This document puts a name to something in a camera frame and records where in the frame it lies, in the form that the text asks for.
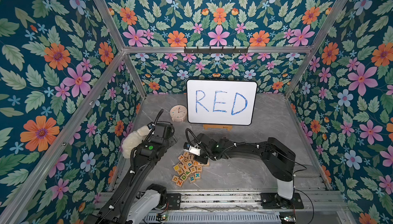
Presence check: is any wooden block brown Q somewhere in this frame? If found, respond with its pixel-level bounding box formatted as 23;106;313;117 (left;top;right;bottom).
172;176;179;183

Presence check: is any pink round alarm clock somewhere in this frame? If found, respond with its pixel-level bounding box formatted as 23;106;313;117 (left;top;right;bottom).
169;105;188;122

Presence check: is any white whiteboard black frame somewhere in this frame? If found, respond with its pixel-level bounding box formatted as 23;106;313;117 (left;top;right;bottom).
186;80;257;126

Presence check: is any aluminium frame post left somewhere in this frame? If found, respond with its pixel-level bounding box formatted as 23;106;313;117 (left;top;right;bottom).
93;0;147;100

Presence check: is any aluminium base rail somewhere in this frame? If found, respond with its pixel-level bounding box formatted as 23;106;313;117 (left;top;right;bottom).
169;189;349;212

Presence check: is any wooden whiteboard stand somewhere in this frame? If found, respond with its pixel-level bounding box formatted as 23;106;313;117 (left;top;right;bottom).
203;124;233;131

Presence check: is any wooden block red Z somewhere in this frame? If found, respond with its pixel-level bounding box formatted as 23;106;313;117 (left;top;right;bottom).
176;180;184;187

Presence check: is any aluminium frame post right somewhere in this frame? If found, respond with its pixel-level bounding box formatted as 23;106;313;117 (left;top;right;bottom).
285;0;348;100

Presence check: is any wooden block blue K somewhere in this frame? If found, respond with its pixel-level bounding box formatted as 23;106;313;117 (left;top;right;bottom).
194;172;201;180

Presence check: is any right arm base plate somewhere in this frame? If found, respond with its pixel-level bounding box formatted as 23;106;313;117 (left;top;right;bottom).
260;193;304;210

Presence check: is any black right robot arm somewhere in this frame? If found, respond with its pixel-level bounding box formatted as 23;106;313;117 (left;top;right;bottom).
184;134;296;200

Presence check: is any white vented cable duct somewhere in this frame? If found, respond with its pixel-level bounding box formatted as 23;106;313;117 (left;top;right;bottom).
141;212;281;224

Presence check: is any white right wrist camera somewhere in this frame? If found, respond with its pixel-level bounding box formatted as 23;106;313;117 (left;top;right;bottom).
183;142;201;156

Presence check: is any aluminium frame post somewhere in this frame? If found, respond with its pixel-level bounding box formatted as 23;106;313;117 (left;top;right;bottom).
93;0;147;100
285;0;348;100

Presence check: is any white plush bunny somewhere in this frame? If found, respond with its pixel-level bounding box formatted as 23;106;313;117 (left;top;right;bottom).
121;125;150;159

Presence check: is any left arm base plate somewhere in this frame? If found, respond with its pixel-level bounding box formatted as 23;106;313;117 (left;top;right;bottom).
167;193;182;210

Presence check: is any black hook rail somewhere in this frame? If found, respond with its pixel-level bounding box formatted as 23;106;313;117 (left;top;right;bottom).
183;46;249;55

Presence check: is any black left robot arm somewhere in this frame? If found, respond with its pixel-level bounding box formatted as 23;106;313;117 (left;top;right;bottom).
85;122;176;224

